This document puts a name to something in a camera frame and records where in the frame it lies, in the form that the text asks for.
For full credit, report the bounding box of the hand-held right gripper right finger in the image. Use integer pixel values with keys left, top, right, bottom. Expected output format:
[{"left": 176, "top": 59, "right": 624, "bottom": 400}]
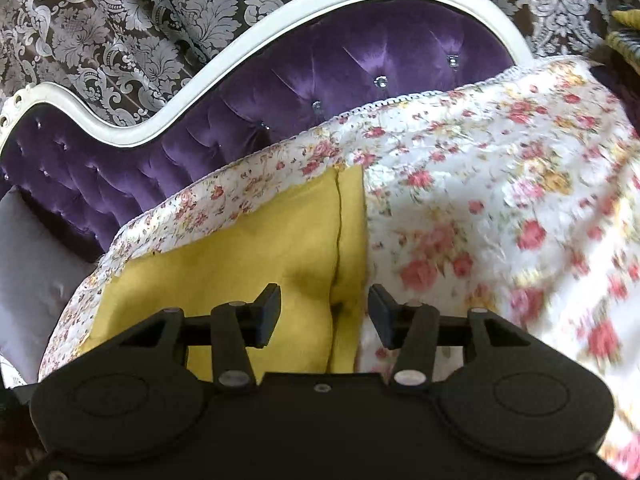
[{"left": 367, "top": 283, "right": 532, "bottom": 394}]

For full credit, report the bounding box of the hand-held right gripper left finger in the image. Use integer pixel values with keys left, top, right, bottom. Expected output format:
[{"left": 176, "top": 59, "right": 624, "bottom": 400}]
[{"left": 117, "top": 282, "right": 283, "bottom": 394}]

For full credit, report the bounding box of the mustard yellow sweater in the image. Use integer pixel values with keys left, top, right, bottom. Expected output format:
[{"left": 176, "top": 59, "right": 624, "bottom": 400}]
[{"left": 77, "top": 165, "right": 371, "bottom": 376}]

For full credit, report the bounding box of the floral quilted blanket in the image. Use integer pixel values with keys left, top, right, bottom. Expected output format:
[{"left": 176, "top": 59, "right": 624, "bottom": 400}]
[{"left": 37, "top": 57, "right": 640, "bottom": 478}]

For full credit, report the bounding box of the grey pillow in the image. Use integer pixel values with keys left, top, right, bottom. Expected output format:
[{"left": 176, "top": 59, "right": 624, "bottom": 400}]
[{"left": 0, "top": 185, "right": 108, "bottom": 388}]

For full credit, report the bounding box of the purple tufted sofa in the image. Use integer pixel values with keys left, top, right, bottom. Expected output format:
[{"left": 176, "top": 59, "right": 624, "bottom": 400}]
[{"left": 0, "top": 0, "right": 533, "bottom": 263}]

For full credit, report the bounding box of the brown damask curtain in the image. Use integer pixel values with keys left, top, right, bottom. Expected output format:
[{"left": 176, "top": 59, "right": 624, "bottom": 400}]
[{"left": 0, "top": 0, "right": 640, "bottom": 128}]

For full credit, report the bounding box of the yellow black striped cloth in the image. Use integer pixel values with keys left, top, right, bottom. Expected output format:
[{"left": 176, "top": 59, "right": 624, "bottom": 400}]
[{"left": 604, "top": 7, "right": 640, "bottom": 63}]

